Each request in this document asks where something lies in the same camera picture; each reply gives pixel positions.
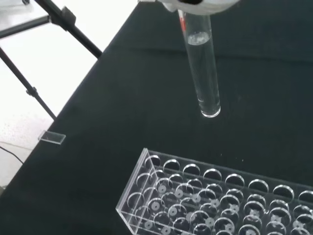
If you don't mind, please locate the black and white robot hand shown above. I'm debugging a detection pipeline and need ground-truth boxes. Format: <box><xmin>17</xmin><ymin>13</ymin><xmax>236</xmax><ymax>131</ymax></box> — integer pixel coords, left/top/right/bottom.
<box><xmin>137</xmin><ymin>0</ymin><xmax>242</xmax><ymax>16</ymax></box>

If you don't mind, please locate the clear acrylic test tube rack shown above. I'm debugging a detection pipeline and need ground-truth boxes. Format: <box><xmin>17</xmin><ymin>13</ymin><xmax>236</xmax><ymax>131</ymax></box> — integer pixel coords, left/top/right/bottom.
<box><xmin>115</xmin><ymin>147</ymin><xmax>313</xmax><ymax>235</ymax></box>

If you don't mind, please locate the black cloth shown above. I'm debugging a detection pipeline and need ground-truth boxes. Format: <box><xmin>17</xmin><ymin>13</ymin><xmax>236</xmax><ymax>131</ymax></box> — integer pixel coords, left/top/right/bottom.
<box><xmin>0</xmin><ymin>0</ymin><xmax>313</xmax><ymax>235</ymax></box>

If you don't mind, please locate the black tripod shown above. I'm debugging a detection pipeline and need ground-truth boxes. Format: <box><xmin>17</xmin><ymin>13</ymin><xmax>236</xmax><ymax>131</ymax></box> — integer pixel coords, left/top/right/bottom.
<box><xmin>0</xmin><ymin>0</ymin><xmax>103</xmax><ymax>121</ymax></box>

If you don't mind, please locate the clear plastic clip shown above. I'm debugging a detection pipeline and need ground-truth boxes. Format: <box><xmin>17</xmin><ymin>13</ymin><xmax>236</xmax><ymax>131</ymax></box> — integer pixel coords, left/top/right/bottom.
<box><xmin>39</xmin><ymin>130</ymin><xmax>67</xmax><ymax>145</ymax></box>

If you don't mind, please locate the thin black cable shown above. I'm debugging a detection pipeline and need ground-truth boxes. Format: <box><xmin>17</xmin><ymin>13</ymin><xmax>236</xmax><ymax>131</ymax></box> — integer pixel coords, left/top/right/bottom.
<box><xmin>0</xmin><ymin>146</ymin><xmax>24</xmax><ymax>164</ymax></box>

